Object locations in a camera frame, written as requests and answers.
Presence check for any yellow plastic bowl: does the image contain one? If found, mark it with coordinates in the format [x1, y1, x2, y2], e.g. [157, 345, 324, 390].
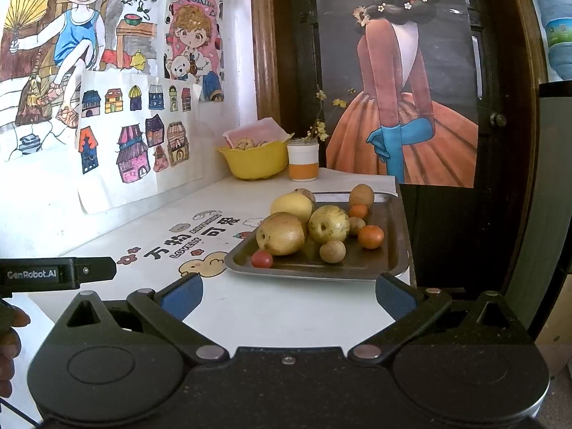
[217, 134, 293, 180]

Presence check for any house drawings paper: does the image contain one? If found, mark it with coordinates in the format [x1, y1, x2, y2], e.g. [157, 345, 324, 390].
[77, 70, 204, 213]

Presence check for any striped pepino melon in bowl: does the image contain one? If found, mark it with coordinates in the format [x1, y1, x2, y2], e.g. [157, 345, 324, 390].
[235, 138, 256, 150]

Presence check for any large brown pear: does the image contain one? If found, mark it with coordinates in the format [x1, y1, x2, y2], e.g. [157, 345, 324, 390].
[256, 212, 306, 256]

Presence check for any left hand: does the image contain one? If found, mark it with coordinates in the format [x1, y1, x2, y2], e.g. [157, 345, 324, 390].
[0, 306, 31, 398]

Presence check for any boy with fan drawing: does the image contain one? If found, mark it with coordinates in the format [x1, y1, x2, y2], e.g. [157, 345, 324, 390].
[1, 0, 160, 162]

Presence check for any yellow flower twig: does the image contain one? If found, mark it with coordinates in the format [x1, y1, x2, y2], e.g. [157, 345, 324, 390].
[301, 87, 356, 143]

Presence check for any red cherry tomato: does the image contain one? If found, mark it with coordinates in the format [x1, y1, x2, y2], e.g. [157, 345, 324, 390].
[251, 250, 273, 269]

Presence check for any cartoon girl pink poster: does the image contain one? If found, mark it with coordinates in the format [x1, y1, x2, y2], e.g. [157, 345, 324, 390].
[164, 0, 224, 102]

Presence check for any small orange kumquat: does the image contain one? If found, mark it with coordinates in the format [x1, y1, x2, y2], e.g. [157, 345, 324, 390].
[348, 204, 369, 220]

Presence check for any yellow lemon fruit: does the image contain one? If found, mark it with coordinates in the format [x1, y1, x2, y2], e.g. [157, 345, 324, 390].
[271, 192, 313, 224]

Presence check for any pink white foam tray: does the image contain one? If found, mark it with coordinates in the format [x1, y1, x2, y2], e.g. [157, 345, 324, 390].
[223, 117, 291, 149]

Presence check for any white orange cup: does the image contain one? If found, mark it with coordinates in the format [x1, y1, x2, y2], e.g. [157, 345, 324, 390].
[287, 138, 319, 182]

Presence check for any striped pepino melon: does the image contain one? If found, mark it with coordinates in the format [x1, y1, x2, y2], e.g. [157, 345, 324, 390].
[235, 138, 256, 150]
[294, 188, 316, 203]

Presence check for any small brown kiwi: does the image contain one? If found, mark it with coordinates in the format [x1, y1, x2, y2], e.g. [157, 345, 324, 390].
[319, 240, 346, 265]

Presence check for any metal tray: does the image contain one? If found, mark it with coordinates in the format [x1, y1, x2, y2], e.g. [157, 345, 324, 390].
[224, 191, 411, 282]

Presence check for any brownish orange round fruit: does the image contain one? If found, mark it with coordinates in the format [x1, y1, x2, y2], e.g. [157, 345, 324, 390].
[349, 184, 374, 207]

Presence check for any small orange tangerine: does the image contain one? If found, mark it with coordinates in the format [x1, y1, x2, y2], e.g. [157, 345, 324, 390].
[358, 225, 385, 250]

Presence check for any blue water jug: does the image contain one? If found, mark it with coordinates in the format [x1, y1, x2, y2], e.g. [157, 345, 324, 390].
[537, 0, 571, 80]

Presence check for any small brown fruit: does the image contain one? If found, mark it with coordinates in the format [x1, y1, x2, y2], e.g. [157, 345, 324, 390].
[349, 216, 365, 235]

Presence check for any girl in dress poster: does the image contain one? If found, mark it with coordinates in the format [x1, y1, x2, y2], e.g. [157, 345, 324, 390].
[326, 0, 478, 188]

